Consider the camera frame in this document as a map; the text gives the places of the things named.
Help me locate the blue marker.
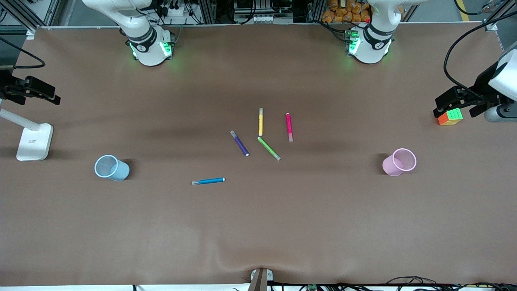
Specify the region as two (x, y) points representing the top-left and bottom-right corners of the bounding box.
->
(191, 177), (226, 186)

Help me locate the colourful puzzle cube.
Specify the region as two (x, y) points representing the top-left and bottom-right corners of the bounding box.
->
(437, 108), (464, 126)

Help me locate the white lamp stand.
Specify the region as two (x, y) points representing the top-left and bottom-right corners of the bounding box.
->
(0, 108), (54, 162)

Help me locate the pink mesh cup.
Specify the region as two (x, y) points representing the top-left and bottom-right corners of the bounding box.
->
(382, 148), (417, 177)

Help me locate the blue mesh cup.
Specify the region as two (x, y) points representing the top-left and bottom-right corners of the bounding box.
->
(94, 154), (130, 181)

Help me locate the pile of orange objects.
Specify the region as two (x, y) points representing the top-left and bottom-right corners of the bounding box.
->
(322, 0), (405, 23)

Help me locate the white power strip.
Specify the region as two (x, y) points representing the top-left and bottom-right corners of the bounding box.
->
(160, 0), (190, 19)

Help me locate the green marker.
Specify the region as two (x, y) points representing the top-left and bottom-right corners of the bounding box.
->
(257, 137), (282, 161)

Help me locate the purple marker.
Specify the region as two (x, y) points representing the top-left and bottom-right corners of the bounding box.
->
(230, 130), (250, 157)

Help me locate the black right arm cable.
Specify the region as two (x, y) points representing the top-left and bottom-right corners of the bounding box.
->
(0, 37), (46, 69)

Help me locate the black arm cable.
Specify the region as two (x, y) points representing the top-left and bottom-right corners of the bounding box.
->
(0, 37), (46, 69)
(443, 10), (517, 101)

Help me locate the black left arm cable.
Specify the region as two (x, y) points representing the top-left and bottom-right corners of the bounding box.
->
(443, 10), (517, 101)

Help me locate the black cable loop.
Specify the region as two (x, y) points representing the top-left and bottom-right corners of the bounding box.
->
(386, 276), (439, 287)

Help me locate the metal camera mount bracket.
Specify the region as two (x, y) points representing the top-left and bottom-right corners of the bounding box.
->
(250, 268), (274, 291)

